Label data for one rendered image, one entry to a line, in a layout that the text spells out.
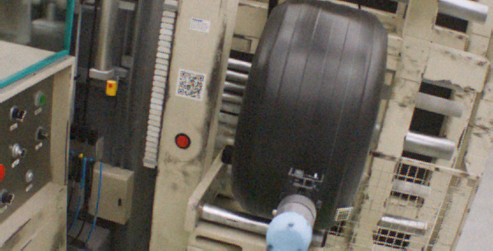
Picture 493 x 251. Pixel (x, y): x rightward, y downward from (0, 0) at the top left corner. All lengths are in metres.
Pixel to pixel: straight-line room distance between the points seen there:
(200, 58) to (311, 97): 0.36
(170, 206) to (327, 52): 0.66
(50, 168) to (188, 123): 0.41
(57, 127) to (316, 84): 0.69
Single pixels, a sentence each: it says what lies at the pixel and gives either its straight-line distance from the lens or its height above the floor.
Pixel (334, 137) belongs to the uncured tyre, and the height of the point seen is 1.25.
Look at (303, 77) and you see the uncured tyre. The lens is 1.33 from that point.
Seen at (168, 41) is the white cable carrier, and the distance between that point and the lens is 1.57.
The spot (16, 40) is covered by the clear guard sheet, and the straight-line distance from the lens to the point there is 1.30.
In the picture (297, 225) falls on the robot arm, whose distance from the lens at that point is 1.02.
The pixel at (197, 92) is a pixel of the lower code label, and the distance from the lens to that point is 1.57.
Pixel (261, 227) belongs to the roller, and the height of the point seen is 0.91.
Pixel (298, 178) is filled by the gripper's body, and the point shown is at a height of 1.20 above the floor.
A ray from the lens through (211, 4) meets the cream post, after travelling 1.51.
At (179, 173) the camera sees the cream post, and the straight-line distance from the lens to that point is 1.66.
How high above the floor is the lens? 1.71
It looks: 20 degrees down
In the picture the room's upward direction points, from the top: 10 degrees clockwise
